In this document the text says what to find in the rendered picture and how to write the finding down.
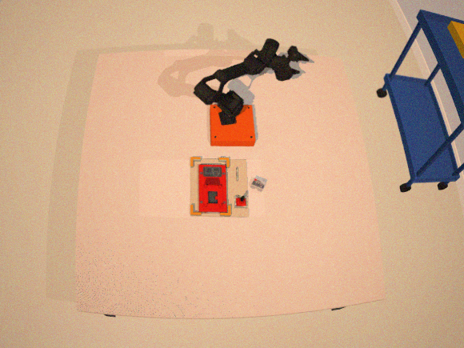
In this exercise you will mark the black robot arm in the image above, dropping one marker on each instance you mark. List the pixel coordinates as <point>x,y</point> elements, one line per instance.
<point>231,103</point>

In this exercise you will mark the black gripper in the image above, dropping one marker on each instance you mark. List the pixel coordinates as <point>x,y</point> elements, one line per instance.
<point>293,55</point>

